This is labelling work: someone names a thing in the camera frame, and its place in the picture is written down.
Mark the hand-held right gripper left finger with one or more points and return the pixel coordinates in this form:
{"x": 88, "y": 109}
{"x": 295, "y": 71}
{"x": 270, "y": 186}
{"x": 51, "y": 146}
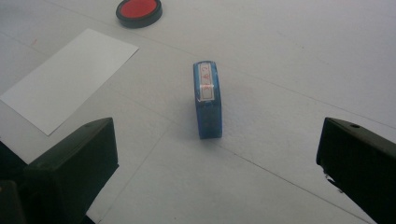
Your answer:
{"x": 74, "y": 161}

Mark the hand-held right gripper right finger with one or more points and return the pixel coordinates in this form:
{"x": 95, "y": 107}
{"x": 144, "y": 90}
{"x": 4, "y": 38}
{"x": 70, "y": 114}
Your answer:
{"x": 361, "y": 161}

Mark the blue rectangular stamp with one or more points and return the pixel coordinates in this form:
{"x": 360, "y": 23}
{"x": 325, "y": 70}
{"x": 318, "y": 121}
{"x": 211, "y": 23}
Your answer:
{"x": 208, "y": 118}

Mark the round red ink pad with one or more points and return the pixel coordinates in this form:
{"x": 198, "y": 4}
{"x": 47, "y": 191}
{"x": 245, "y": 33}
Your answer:
{"x": 138, "y": 11}

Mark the white paper sheet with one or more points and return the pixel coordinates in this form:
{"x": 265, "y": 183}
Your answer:
{"x": 65, "y": 81}

